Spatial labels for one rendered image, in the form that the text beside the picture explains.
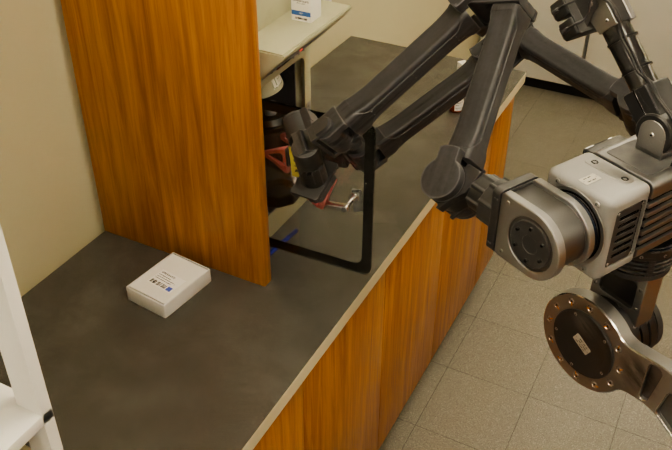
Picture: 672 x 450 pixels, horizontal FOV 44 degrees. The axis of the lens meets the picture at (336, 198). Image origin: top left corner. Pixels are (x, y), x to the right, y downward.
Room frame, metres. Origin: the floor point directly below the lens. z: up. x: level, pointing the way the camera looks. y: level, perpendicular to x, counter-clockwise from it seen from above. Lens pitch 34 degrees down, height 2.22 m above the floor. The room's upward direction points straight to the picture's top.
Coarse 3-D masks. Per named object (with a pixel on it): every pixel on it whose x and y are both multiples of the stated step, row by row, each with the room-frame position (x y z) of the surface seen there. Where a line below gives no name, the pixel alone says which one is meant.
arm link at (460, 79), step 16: (480, 48) 1.75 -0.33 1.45; (464, 64) 1.76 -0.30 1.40; (448, 80) 1.74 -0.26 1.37; (464, 80) 1.72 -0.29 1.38; (432, 96) 1.71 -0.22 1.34; (448, 96) 1.70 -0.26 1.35; (464, 96) 1.72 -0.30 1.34; (400, 112) 1.71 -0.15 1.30; (416, 112) 1.69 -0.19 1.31; (432, 112) 1.69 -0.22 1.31; (384, 128) 1.68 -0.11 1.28; (400, 128) 1.67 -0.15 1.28; (416, 128) 1.68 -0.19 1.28; (384, 144) 1.65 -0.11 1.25; (400, 144) 1.67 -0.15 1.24; (384, 160) 1.66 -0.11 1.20
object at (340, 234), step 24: (264, 120) 1.60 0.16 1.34; (264, 144) 1.60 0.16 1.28; (288, 144) 1.58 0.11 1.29; (360, 144) 1.50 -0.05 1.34; (288, 168) 1.58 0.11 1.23; (360, 168) 1.50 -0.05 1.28; (288, 192) 1.58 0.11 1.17; (336, 192) 1.52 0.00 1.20; (360, 192) 1.50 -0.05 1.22; (288, 216) 1.58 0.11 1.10; (312, 216) 1.55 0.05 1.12; (336, 216) 1.52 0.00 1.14; (360, 216) 1.50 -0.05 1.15; (288, 240) 1.58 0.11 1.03; (312, 240) 1.55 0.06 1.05; (336, 240) 1.52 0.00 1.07; (360, 240) 1.50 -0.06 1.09; (336, 264) 1.52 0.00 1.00; (360, 264) 1.50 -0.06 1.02
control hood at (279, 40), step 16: (288, 16) 1.78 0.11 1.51; (320, 16) 1.78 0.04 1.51; (336, 16) 1.79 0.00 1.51; (272, 32) 1.69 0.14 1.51; (288, 32) 1.69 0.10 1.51; (304, 32) 1.69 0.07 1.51; (320, 32) 1.72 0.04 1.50; (272, 48) 1.61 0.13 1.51; (288, 48) 1.61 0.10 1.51; (272, 64) 1.58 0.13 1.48
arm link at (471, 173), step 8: (464, 168) 1.18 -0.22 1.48; (472, 168) 1.17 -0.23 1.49; (472, 176) 1.16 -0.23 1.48; (464, 184) 1.15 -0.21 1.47; (464, 192) 1.14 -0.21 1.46; (448, 200) 1.14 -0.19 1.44; (456, 200) 1.14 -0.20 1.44; (464, 200) 1.15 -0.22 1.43; (440, 208) 1.14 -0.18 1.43; (448, 208) 1.16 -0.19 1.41; (456, 208) 1.16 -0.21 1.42; (464, 208) 1.16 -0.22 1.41; (456, 216) 1.16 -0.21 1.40
